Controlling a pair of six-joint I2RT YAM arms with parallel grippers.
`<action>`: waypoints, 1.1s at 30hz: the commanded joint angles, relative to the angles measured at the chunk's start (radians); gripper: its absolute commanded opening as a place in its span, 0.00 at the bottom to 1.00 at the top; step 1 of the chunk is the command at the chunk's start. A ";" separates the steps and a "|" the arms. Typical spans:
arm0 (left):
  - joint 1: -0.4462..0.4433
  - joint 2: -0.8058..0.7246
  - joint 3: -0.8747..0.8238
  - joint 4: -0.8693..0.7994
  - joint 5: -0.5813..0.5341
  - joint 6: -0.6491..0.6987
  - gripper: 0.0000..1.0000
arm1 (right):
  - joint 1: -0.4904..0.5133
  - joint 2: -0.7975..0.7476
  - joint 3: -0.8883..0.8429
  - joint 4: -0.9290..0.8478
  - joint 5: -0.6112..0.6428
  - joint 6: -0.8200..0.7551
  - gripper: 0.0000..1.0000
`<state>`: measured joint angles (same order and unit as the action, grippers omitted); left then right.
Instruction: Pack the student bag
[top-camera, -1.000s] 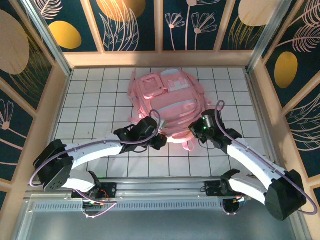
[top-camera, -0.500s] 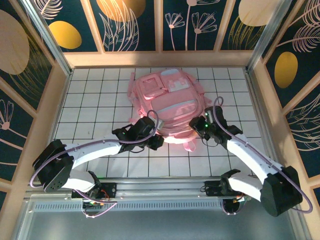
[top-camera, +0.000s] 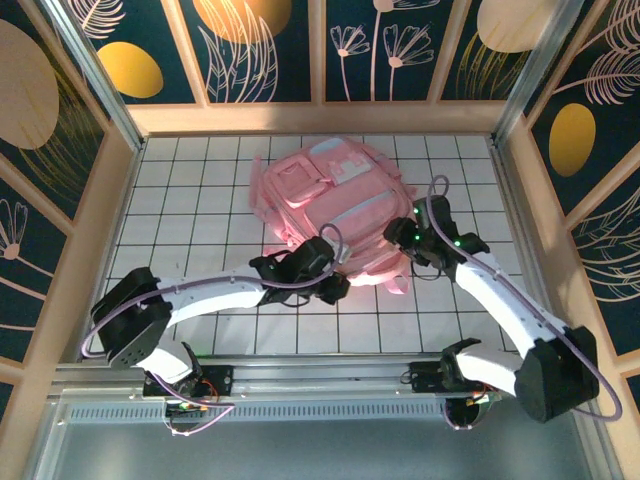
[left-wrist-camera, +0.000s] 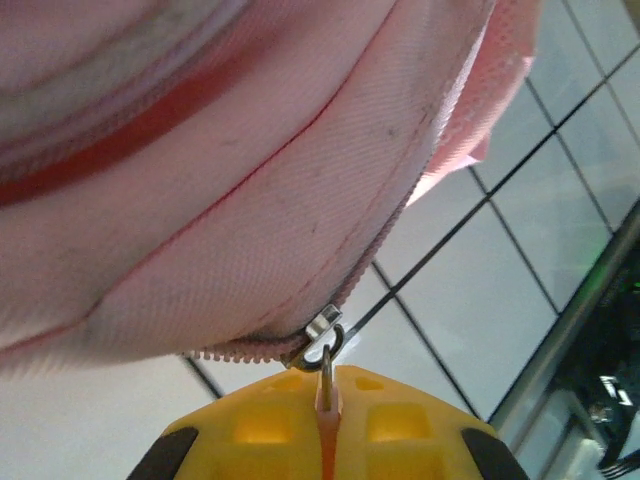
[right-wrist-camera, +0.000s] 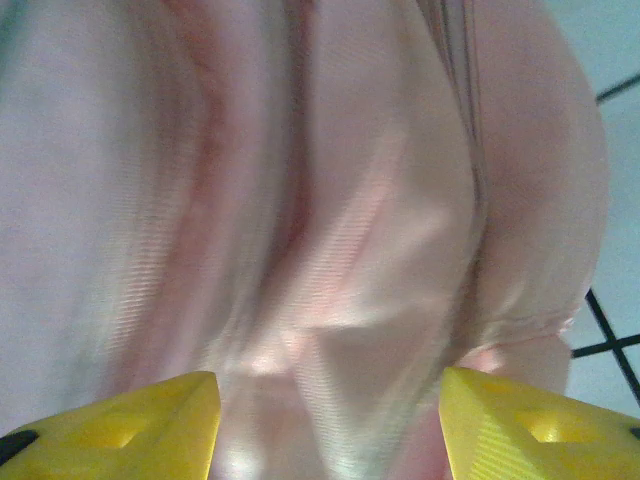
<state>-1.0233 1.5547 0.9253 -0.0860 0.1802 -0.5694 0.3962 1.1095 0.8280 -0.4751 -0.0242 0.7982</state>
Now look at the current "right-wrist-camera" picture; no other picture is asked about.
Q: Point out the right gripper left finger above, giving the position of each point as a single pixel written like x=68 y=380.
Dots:
x=125 y=435

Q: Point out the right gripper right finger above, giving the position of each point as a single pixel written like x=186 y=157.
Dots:
x=530 y=435

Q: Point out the pink student backpack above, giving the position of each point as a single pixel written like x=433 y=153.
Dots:
x=350 y=200

